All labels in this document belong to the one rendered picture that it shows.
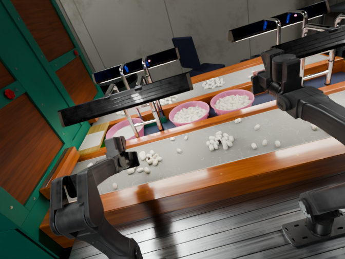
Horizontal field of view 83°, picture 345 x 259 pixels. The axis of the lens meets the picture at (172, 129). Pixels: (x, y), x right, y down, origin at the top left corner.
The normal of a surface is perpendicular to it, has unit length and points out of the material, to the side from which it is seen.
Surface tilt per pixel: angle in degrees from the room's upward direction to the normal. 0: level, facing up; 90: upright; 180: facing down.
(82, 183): 33
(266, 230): 0
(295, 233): 0
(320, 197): 81
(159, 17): 90
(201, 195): 90
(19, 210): 90
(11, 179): 90
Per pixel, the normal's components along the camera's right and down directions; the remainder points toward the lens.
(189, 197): 0.07, 0.55
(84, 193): -0.18, -0.37
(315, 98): -0.27, -0.80
